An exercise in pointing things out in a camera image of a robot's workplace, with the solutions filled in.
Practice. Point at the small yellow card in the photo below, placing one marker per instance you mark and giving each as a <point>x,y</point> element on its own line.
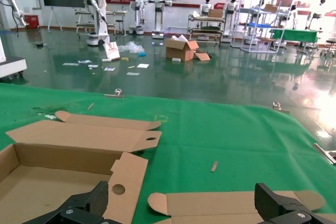
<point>124,58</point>

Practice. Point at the white machine base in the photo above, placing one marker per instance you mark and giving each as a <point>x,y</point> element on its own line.
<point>10,66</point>

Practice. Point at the clear plastic wrap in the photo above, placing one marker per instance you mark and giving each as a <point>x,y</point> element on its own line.
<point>131,47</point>

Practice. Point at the red box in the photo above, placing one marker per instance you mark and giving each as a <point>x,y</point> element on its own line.
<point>32,22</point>

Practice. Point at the blue crumpled item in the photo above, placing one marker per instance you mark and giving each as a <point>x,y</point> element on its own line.
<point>142,54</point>

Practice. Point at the black stool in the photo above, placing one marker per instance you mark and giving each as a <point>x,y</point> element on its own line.
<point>119,22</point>

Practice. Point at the white tube rack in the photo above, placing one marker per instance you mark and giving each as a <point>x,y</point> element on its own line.
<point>252,24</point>

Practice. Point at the small wooden stick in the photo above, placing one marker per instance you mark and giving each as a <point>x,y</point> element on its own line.
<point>90,106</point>

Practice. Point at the open brown cardboard box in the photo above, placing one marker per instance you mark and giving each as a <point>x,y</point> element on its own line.
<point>210,205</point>
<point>65,134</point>

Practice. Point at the metal shelf cart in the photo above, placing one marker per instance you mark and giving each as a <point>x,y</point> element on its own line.
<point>206,31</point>

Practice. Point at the white humanoid robot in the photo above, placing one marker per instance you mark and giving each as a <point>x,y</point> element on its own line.
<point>316,15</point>
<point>230,16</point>
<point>293,15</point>
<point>206,7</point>

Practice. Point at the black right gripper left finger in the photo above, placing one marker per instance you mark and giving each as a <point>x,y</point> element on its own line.
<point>86,205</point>

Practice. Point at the green covered table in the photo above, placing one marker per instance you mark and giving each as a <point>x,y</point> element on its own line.
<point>296,35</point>

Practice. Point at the red white paper bag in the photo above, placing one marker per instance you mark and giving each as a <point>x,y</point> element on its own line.
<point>111,51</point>

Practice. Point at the small cardboard box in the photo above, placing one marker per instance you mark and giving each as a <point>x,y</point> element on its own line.
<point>270,8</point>

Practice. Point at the white paper sheet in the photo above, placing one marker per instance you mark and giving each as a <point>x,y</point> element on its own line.
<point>133,73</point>
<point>109,69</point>
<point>84,62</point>
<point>70,64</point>
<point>143,65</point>

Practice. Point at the large open cardboard carton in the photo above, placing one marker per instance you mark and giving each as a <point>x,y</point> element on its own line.
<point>178,49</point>

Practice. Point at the closed cardboard box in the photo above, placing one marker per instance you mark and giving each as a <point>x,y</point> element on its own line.
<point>215,13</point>

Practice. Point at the small cardboard scrap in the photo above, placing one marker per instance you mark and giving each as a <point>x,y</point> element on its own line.
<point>214,166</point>

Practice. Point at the white robot on round base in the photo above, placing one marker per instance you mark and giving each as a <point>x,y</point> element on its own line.
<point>136,16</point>

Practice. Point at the humanoid robot arms spread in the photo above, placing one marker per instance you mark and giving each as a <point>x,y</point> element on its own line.
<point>158,11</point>

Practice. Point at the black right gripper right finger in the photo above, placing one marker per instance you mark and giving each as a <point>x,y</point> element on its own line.
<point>275,208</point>

